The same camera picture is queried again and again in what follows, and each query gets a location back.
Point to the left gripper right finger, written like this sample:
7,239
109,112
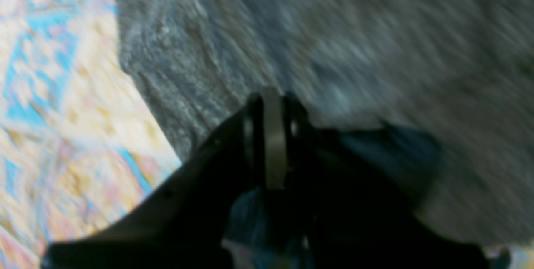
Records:
360,189

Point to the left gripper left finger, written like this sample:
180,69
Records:
181,224

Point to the patterned tablecloth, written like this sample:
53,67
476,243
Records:
79,147

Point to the grey t-shirt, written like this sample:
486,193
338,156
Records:
461,70

